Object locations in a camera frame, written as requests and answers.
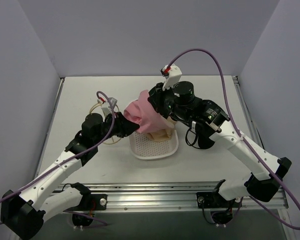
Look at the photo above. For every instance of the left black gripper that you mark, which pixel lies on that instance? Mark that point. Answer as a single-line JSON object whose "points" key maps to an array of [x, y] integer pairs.
{"points": [[120, 125]]}

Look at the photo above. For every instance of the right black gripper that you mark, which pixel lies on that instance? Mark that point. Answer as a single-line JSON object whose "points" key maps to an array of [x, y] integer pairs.
{"points": [[156, 97]]}

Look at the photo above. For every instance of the pink bucket hat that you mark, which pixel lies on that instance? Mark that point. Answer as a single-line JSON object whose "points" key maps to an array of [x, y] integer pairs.
{"points": [[142, 113]]}

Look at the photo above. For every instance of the black NY baseball cap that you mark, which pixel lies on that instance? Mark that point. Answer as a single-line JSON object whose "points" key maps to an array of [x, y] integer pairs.
{"points": [[198, 135]]}

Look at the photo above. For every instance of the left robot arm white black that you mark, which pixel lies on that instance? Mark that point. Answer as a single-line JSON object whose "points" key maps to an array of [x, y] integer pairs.
{"points": [[25, 213]]}

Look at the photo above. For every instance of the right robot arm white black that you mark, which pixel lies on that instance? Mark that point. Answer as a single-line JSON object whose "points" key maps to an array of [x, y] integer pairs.
{"points": [[212, 125]]}

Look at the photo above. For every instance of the white perforated tray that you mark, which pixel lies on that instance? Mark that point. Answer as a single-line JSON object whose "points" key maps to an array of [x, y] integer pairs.
{"points": [[145, 149]]}

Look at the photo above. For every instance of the beige cloth hat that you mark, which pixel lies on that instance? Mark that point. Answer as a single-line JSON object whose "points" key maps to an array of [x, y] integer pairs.
{"points": [[165, 131]]}

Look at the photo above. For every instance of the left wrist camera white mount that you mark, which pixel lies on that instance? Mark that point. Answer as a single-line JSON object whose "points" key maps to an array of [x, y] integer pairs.
{"points": [[108, 106]]}

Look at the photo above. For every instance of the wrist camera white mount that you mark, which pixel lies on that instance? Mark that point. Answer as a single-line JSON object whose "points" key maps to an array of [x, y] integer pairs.
{"points": [[108, 106], [172, 76]]}

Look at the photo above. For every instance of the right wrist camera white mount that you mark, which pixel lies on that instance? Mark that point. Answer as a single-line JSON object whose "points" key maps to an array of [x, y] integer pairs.
{"points": [[172, 76]]}

